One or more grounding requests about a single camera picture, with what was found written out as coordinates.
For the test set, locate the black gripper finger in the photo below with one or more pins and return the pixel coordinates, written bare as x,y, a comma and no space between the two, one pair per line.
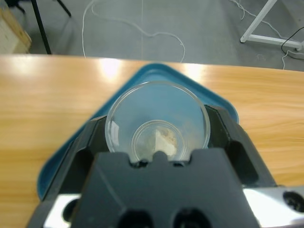
237,152
71,161

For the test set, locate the clear drinking glass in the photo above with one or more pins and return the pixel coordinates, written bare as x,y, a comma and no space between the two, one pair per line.
156,118

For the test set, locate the blue plastic tray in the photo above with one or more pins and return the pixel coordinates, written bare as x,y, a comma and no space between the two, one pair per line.
152,78

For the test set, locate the wooden crate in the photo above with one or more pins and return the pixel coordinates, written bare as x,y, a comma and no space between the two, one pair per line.
12,38

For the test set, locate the white metal frame leg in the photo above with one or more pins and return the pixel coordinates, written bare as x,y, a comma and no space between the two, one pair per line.
261,23

